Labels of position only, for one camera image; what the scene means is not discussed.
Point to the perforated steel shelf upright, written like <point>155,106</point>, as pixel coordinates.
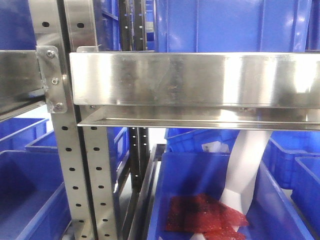
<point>61,27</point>

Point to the blue bin lower right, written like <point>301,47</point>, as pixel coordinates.
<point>282,150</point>

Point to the red plastic packet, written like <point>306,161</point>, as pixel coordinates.
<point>203,214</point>

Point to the stainless steel shelf beam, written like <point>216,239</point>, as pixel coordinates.
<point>208,79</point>

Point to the large blue bin upper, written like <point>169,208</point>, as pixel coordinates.
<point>231,25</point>

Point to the blue bin with red packets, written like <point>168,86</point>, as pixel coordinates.
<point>271,216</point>

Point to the blue bin lower left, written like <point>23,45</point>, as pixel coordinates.
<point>33,199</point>

